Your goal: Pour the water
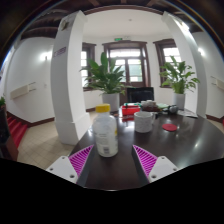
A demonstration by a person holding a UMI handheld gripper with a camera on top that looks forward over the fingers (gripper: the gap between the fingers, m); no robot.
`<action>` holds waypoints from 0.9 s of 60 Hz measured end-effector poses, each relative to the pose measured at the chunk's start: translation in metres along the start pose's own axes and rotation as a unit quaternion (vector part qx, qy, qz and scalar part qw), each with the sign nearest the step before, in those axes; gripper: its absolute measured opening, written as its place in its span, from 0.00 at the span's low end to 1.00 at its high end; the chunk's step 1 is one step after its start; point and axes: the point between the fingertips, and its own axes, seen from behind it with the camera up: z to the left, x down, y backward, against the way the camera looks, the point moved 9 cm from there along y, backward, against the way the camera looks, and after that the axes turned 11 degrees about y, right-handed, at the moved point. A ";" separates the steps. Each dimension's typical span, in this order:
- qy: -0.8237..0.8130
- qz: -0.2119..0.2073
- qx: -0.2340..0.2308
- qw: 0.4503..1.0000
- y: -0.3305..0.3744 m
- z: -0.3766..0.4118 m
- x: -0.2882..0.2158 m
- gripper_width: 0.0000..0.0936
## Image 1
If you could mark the red carpeted stairs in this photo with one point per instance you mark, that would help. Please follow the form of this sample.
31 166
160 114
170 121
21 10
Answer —
16 129

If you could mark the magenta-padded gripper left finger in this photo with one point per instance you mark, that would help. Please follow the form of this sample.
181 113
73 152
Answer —
63 166

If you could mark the wall lamp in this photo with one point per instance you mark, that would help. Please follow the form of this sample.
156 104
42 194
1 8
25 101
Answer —
201 51
46 55

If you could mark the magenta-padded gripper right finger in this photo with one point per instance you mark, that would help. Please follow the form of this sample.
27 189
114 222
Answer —
161 166

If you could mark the dark tray with small cups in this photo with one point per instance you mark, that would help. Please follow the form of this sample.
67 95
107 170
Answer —
150 106

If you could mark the printed magazine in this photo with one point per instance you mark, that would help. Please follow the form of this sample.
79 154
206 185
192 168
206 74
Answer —
187 113

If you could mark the white wall radiator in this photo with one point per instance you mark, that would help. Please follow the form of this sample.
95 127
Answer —
219 84
20 91

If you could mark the purple wall sign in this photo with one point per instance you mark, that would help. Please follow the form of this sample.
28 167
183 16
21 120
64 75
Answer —
60 51

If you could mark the clear yellow-capped drink bottle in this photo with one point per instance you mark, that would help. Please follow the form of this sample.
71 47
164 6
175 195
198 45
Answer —
105 133

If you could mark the potted plant in white pot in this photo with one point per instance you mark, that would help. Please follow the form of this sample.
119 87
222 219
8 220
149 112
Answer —
110 100
179 100

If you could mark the green exit sign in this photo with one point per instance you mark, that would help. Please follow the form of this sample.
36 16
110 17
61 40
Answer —
118 39

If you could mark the red plastic basket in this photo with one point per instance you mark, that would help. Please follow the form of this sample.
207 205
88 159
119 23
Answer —
130 110

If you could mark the brown framed glass door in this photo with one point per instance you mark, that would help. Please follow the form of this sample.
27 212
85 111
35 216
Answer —
131 66

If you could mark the dark round pot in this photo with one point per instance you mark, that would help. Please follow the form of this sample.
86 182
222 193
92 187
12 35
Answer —
172 109

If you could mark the flat round red coaster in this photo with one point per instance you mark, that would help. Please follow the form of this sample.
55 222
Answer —
169 127

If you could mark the brown framed window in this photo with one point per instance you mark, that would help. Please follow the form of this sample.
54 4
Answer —
88 50
166 50

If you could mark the green box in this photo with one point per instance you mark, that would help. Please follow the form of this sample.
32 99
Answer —
130 104

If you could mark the white speckled mug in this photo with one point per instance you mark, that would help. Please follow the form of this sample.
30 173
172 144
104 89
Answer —
143 122

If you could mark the small green plant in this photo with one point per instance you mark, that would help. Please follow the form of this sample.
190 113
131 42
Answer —
2 101

